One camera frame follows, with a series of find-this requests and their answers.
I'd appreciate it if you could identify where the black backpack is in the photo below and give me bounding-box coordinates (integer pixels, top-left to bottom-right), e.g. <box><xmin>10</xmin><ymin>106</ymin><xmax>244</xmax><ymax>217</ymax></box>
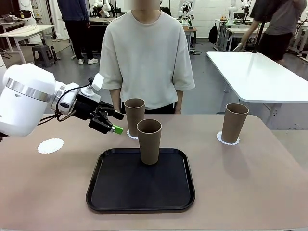
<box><xmin>208</xmin><ymin>23</ymin><xmax>218</xmax><ymax>45</ymax></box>

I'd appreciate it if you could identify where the person's right forearm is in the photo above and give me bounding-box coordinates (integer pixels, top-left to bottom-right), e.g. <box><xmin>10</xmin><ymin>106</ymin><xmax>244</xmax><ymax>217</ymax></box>
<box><xmin>109</xmin><ymin>88</ymin><xmax>122</xmax><ymax>115</ymax></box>

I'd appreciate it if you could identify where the person's left forearm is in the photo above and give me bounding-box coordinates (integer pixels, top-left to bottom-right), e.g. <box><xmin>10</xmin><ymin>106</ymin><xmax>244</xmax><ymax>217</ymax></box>
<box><xmin>175</xmin><ymin>89</ymin><xmax>185</xmax><ymax>115</ymax></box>

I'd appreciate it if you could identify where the person in dark blue top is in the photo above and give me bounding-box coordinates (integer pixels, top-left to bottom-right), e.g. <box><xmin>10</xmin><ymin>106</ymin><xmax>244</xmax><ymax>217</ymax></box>
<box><xmin>57</xmin><ymin>0</ymin><xmax>99</xmax><ymax>65</ymax></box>

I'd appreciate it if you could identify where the white scalloped paper coaster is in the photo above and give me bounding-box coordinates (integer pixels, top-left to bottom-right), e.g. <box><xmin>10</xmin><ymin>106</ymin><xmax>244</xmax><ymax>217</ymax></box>
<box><xmin>126</xmin><ymin>129</ymin><xmax>140</xmax><ymax>140</ymax></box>
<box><xmin>37</xmin><ymin>137</ymin><xmax>65</xmax><ymax>155</ymax></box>
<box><xmin>216</xmin><ymin>131</ymin><xmax>241</xmax><ymax>146</ymax></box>

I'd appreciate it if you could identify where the tall tan cup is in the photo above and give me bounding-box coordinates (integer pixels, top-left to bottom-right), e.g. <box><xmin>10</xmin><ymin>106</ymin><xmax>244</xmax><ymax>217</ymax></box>
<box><xmin>124</xmin><ymin>97</ymin><xmax>146</xmax><ymax>138</ymax></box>
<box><xmin>221</xmin><ymin>103</ymin><xmax>249</xmax><ymax>144</ymax></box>
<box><xmin>136</xmin><ymin>119</ymin><xmax>163</xmax><ymax>166</ymax></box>

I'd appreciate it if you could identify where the white desk with white legs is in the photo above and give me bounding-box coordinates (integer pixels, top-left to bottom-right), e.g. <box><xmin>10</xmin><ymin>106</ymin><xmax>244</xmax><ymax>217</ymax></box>
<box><xmin>0</xmin><ymin>25</ymin><xmax>56</xmax><ymax>65</ymax></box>

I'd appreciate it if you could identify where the small wooden side table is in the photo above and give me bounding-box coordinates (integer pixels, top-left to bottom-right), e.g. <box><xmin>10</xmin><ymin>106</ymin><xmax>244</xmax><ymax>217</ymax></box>
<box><xmin>181</xmin><ymin>26</ymin><xmax>198</xmax><ymax>52</ymax></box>

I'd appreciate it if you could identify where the dark background desk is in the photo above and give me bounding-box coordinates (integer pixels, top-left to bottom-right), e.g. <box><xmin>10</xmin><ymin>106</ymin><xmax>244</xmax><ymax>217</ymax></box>
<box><xmin>88</xmin><ymin>17</ymin><xmax>114</xmax><ymax>52</ymax></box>

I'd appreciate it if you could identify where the large white table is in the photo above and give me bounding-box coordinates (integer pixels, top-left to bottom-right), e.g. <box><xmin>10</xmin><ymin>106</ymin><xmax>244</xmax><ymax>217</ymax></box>
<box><xmin>206</xmin><ymin>51</ymin><xmax>308</xmax><ymax>130</ymax></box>

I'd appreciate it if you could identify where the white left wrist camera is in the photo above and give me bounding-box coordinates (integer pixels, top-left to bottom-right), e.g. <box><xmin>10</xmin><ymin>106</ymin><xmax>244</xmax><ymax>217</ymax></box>
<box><xmin>80</xmin><ymin>73</ymin><xmax>105</xmax><ymax>98</ymax></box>

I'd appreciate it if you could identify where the black plastic serving tray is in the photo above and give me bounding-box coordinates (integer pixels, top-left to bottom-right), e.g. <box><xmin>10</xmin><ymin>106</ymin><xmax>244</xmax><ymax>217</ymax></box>
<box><xmin>86</xmin><ymin>148</ymin><xmax>196</xmax><ymax>214</ymax></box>

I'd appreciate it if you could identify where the grey plastic stool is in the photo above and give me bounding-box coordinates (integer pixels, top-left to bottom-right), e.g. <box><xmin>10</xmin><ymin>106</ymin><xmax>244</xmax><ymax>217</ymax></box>
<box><xmin>32</xmin><ymin>44</ymin><xmax>56</xmax><ymax>68</ymax></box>

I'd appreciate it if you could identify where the black stand pole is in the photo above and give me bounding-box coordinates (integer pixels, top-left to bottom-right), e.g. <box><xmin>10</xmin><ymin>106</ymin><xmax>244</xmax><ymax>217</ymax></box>
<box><xmin>252</xmin><ymin>21</ymin><xmax>265</xmax><ymax>54</ymax></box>

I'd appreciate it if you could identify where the person in beige sweatshirt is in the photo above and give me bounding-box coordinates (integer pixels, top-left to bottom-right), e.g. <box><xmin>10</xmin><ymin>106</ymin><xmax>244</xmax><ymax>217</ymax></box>
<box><xmin>99</xmin><ymin>0</ymin><xmax>195</xmax><ymax>115</ymax></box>

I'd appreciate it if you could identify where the tall white cylinder unit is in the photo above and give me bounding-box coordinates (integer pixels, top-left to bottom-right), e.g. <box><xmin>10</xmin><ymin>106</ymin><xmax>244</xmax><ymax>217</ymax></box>
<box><xmin>20</xmin><ymin>0</ymin><xmax>43</xmax><ymax>46</ymax></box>

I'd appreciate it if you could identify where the white wall electrical box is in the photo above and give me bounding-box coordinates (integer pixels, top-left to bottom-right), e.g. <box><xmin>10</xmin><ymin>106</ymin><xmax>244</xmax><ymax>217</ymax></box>
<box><xmin>35</xmin><ymin>9</ymin><xmax>44</xmax><ymax>25</ymax></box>

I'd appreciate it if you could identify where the grey cloth bundle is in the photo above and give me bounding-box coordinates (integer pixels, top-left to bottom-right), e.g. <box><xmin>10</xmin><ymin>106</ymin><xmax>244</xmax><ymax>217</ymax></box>
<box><xmin>1</xmin><ymin>14</ymin><xmax>19</xmax><ymax>24</ymax></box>

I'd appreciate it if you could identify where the person in grey t-shirt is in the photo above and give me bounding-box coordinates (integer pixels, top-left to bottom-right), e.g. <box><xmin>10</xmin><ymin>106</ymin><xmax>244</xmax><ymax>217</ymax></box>
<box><xmin>234</xmin><ymin>0</ymin><xmax>306</xmax><ymax>61</ymax></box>

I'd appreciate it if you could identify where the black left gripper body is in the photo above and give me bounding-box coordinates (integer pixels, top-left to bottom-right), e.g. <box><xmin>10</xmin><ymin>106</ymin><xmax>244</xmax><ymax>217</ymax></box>
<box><xmin>72</xmin><ymin>95</ymin><xmax>100</xmax><ymax>121</ymax></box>

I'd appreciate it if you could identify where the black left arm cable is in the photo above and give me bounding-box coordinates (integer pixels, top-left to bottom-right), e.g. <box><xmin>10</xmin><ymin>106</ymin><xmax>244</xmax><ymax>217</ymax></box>
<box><xmin>36</xmin><ymin>83</ymin><xmax>93</xmax><ymax>126</ymax></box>

